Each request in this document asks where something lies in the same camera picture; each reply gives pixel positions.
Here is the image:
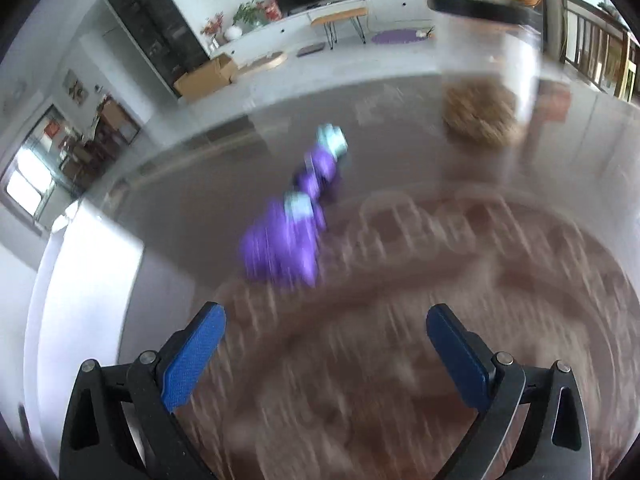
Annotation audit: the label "white television cabinet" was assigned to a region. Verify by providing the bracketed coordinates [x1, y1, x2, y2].
[210, 0, 441, 68]

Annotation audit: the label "leafy green potted plant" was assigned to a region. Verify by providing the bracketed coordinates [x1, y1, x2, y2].
[232, 0, 266, 28]

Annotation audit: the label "wooden bench hairpin legs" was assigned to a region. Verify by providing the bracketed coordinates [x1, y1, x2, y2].
[311, 7, 369, 50]

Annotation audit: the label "red flowers in vase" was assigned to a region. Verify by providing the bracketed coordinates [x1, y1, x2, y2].
[201, 12, 225, 46]

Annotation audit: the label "round beige floor pad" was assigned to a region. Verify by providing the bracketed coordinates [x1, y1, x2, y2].
[240, 51, 288, 77]

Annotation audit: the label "dining table with chairs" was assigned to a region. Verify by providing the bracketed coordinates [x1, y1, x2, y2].
[60, 95, 141, 186]

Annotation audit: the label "wooden slatted bench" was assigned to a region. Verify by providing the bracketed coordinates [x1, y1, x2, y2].
[560, 0, 640, 101]

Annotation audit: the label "wall painting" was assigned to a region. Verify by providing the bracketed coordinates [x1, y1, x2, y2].
[62, 70, 90, 106]

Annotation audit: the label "purple toy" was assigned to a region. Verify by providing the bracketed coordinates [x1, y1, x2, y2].
[240, 125, 349, 288]

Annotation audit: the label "clear jar black lid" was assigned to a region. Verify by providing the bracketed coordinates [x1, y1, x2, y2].
[429, 0, 543, 148]

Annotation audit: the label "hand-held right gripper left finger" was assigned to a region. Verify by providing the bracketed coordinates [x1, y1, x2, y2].
[60, 302, 227, 480]

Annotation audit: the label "purple floor rug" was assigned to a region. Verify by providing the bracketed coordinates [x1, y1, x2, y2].
[372, 29, 423, 45]

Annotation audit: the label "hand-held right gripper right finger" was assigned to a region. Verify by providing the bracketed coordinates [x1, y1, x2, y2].
[426, 304, 593, 480]

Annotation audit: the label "white cardboard storage box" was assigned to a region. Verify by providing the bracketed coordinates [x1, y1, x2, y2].
[25, 205, 146, 461]

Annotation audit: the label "dark display cabinet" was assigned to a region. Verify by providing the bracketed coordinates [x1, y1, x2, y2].
[102, 0, 211, 98]

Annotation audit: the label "brown cardboard box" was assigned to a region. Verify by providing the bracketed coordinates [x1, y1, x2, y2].
[173, 55, 238, 101]

